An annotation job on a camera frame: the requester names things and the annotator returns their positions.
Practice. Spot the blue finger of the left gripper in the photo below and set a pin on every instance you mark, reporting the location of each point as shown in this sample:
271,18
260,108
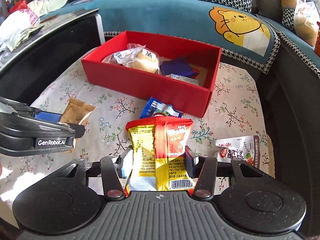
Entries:
48,116

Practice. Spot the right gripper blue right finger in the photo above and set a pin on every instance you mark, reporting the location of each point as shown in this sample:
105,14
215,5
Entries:
192,163

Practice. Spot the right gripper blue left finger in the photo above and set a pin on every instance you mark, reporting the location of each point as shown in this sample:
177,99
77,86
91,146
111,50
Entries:
125,163

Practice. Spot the brown biscuit packet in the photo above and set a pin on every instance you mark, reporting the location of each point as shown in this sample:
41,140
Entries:
76,116

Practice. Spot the red yellow snack packet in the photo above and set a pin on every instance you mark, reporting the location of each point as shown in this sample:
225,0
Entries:
159,154

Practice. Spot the white red jujube snack pouch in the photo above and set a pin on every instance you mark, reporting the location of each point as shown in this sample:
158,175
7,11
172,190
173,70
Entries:
245,148

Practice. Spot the blue white snack packet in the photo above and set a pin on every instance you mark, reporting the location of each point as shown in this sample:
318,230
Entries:
155,107

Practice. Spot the dark blue foil packet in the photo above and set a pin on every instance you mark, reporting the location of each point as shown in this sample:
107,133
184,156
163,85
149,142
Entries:
178,67

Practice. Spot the round pastry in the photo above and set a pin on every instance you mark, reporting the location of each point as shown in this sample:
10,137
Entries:
142,58

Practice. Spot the white Kaprons wafer packet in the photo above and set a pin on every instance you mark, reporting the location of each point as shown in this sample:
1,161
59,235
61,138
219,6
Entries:
184,79

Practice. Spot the red green snack packet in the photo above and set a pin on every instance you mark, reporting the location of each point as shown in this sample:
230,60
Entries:
121,57

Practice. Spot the black glass coffee table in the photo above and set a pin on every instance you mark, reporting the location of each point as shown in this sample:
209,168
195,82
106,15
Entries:
38,61

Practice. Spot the red cardboard box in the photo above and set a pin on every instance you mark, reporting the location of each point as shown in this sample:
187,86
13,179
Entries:
184,97

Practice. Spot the opened foil wrapper on table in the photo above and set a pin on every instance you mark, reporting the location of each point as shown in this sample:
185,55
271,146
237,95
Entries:
16,39

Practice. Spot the white red plastic bag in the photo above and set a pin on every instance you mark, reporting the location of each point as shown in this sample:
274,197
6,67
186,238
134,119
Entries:
20,18

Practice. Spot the blue lion sofa blanket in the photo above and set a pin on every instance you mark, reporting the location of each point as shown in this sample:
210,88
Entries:
241,35

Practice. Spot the orange plastic basket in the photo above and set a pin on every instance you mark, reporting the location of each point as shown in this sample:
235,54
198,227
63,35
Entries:
317,44

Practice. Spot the white plastic shopping bag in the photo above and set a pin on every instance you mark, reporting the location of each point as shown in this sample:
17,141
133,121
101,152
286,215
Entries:
305,21

